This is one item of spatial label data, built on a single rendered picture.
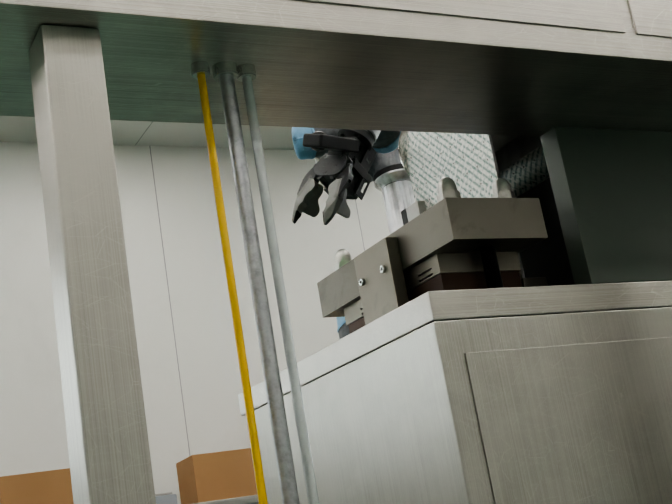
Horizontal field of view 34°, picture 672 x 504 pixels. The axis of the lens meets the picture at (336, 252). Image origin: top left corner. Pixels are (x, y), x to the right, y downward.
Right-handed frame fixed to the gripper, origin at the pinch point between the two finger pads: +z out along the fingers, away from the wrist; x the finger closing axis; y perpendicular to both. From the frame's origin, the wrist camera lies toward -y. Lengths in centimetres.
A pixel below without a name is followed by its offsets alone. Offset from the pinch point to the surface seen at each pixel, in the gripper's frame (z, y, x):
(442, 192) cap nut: 9, -22, -46
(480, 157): -8.0, -6.7, -37.5
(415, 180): -8.7, 0.8, -19.8
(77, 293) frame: 53, -69, -51
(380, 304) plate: 22.8, -12.7, -35.7
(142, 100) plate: 24, -62, -33
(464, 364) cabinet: 32, -16, -56
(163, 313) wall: -68, 202, 286
